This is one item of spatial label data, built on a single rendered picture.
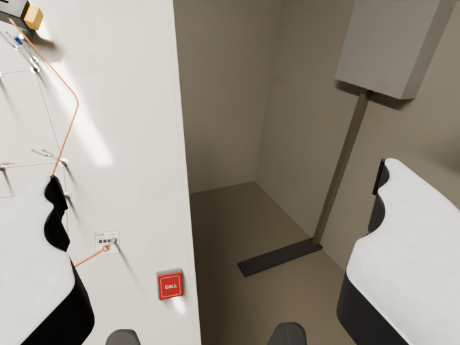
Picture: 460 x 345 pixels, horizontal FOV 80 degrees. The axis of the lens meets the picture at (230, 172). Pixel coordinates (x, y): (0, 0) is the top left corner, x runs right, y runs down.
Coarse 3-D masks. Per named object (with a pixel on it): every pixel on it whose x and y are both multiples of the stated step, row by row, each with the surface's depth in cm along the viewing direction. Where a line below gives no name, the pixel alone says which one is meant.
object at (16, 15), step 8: (0, 0) 52; (8, 0) 52; (16, 0) 52; (24, 0) 53; (0, 8) 52; (8, 8) 52; (16, 8) 52; (24, 8) 53; (0, 16) 53; (8, 16) 53; (16, 16) 52; (24, 16) 53; (16, 24) 55; (24, 24) 54; (24, 32) 59; (32, 32) 61
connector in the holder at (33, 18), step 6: (30, 6) 54; (36, 6) 54; (30, 12) 54; (36, 12) 54; (24, 18) 53; (30, 18) 53; (36, 18) 54; (42, 18) 56; (30, 24) 54; (36, 24) 55
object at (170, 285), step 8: (176, 272) 61; (160, 280) 59; (168, 280) 60; (176, 280) 60; (160, 288) 59; (168, 288) 59; (176, 288) 60; (160, 296) 59; (168, 296) 59; (176, 296) 60
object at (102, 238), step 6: (96, 234) 60; (102, 234) 60; (108, 234) 60; (114, 234) 61; (96, 240) 60; (102, 240) 60; (108, 240) 60; (96, 246) 60; (102, 246) 60; (114, 246) 60; (96, 252) 59; (102, 252) 60; (108, 252) 60; (114, 252) 60
